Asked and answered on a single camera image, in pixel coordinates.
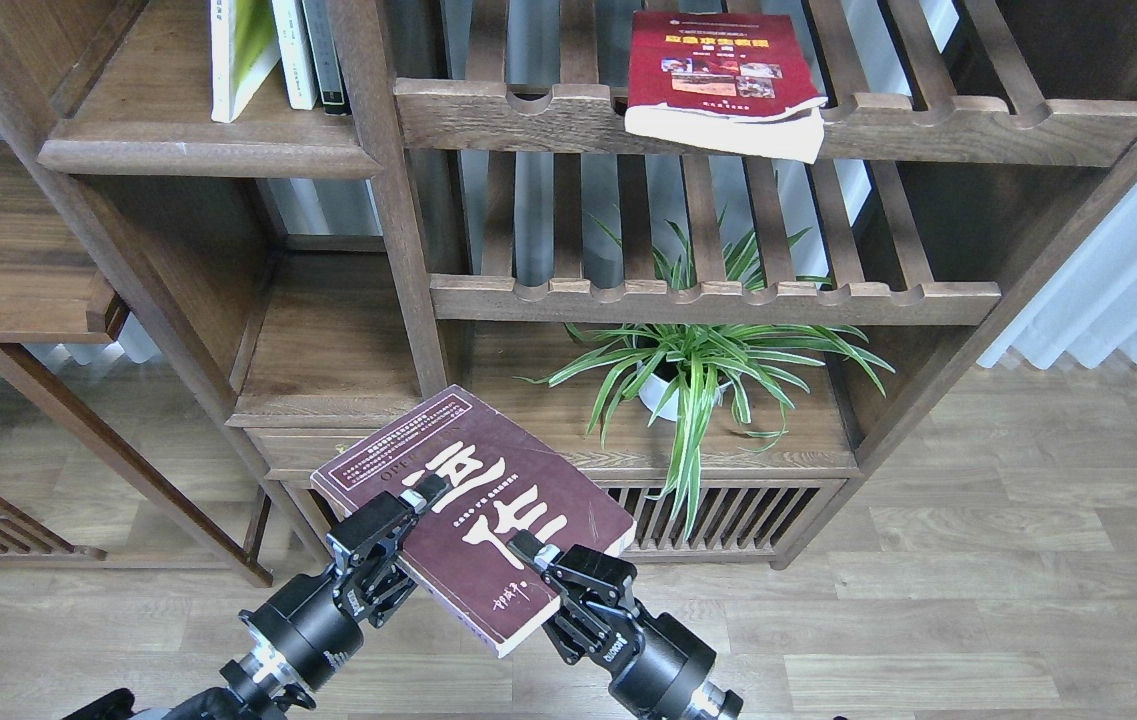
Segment red book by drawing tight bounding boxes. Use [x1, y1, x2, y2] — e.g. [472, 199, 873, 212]
[624, 13, 827, 163]

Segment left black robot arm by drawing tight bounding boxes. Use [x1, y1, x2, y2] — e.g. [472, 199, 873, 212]
[70, 475, 450, 719]

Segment dark wooden bookshelf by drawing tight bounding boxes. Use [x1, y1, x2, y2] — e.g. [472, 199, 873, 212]
[0, 1, 1137, 568]

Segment dark green upright book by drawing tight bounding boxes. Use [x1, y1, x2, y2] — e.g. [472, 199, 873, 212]
[302, 0, 350, 115]

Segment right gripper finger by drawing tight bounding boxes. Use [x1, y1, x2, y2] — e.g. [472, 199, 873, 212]
[508, 530, 563, 576]

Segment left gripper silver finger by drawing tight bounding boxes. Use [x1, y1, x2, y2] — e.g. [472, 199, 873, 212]
[400, 473, 453, 516]

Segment white upright book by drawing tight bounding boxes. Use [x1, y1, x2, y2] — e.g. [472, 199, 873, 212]
[271, 0, 318, 111]

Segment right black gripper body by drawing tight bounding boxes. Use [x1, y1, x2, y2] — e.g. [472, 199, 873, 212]
[541, 544, 719, 719]

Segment white plant pot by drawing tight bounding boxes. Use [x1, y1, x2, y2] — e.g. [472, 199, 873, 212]
[634, 361, 731, 423]

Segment green spider plant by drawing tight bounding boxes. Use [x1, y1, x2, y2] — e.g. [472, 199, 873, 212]
[518, 205, 897, 541]

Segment maroon book white characters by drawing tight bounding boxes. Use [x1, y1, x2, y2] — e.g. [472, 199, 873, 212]
[312, 386, 634, 657]

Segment yellow green book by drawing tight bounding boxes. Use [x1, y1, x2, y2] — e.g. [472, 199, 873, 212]
[210, 1, 280, 123]

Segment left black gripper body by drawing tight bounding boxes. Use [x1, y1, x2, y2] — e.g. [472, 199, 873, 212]
[238, 489, 421, 693]

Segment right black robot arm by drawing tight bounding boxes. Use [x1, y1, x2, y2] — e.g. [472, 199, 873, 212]
[507, 530, 742, 719]

